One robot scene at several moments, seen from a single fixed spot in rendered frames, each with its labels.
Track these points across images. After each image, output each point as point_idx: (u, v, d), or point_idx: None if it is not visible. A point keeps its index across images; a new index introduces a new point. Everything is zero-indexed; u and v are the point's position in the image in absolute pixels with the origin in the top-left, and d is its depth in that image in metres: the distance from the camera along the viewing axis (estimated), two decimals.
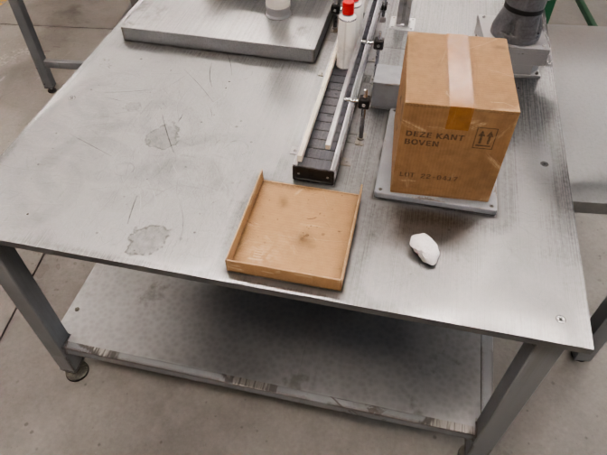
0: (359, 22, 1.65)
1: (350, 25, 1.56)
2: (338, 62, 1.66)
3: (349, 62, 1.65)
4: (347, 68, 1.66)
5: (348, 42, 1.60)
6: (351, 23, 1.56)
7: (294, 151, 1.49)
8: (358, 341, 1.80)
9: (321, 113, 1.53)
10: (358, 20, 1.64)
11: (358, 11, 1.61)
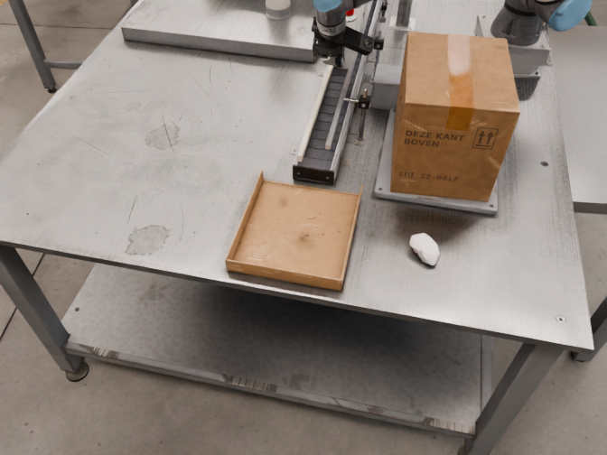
0: (359, 22, 1.65)
1: (350, 25, 1.56)
2: None
3: (349, 62, 1.65)
4: (347, 68, 1.66)
5: None
6: (351, 23, 1.56)
7: (294, 151, 1.49)
8: (358, 341, 1.80)
9: (321, 113, 1.53)
10: (358, 20, 1.64)
11: (358, 11, 1.61)
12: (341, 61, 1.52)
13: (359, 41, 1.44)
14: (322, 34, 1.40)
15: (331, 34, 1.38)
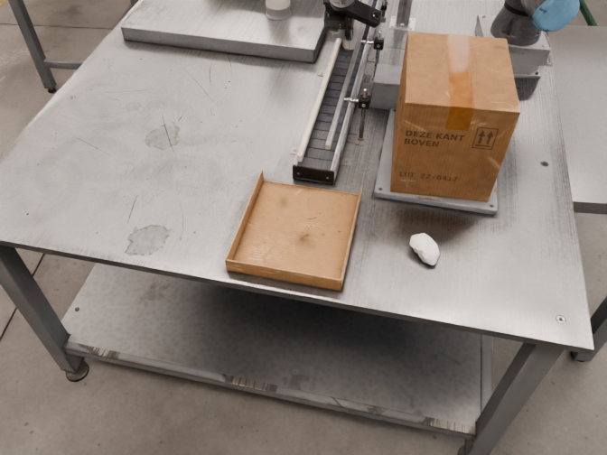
0: None
1: None
2: (344, 43, 1.73)
3: (354, 43, 1.72)
4: (352, 48, 1.73)
5: (353, 23, 1.67)
6: None
7: (294, 151, 1.49)
8: (358, 341, 1.80)
9: (321, 113, 1.53)
10: None
11: None
12: (350, 34, 1.62)
13: (367, 13, 1.54)
14: (332, 6, 1.50)
15: (341, 6, 1.48)
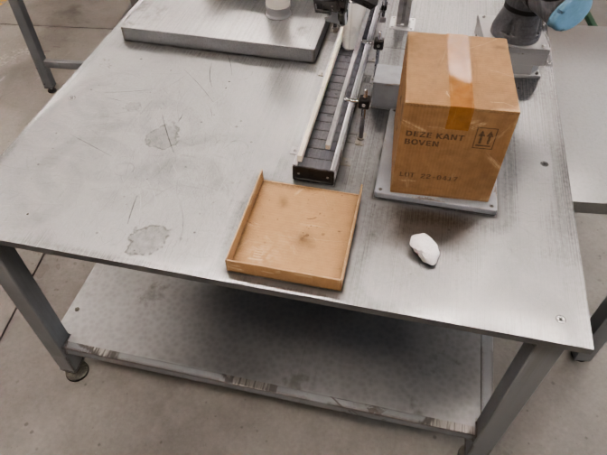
0: (363, 9, 1.70)
1: (355, 6, 1.63)
2: (344, 43, 1.73)
3: (354, 43, 1.72)
4: (352, 48, 1.73)
5: (353, 23, 1.67)
6: (357, 4, 1.63)
7: (294, 151, 1.49)
8: (358, 341, 1.80)
9: (321, 113, 1.53)
10: (361, 7, 1.69)
11: None
12: (344, 17, 1.42)
13: None
14: None
15: None
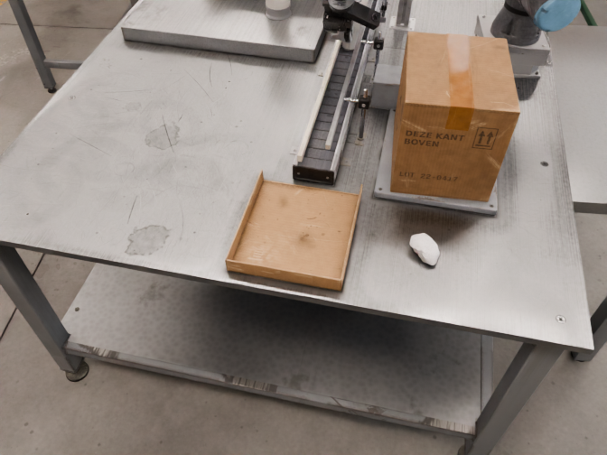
0: None
1: None
2: (344, 43, 1.73)
3: (354, 43, 1.72)
4: (352, 48, 1.73)
5: (353, 23, 1.67)
6: None
7: (294, 151, 1.49)
8: (358, 341, 1.80)
9: (321, 113, 1.53)
10: None
11: None
12: (350, 36, 1.61)
13: (367, 15, 1.53)
14: (331, 8, 1.50)
15: (340, 8, 1.47)
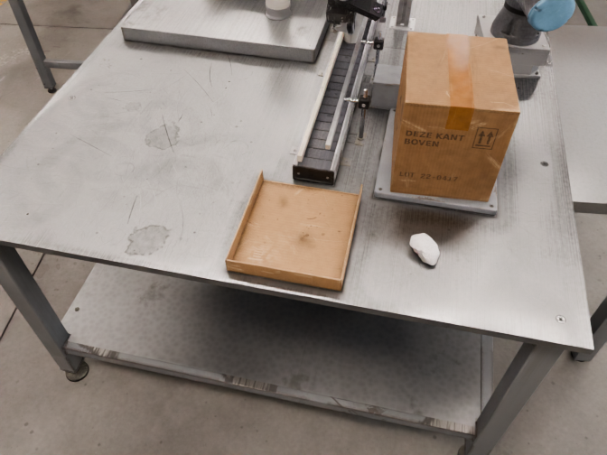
0: None
1: None
2: (346, 37, 1.76)
3: (356, 37, 1.75)
4: (354, 41, 1.76)
5: (355, 17, 1.70)
6: None
7: (294, 151, 1.49)
8: (358, 341, 1.80)
9: (321, 113, 1.53)
10: None
11: None
12: (352, 27, 1.65)
13: (368, 7, 1.56)
14: (335, 0, 1.53)
15: None
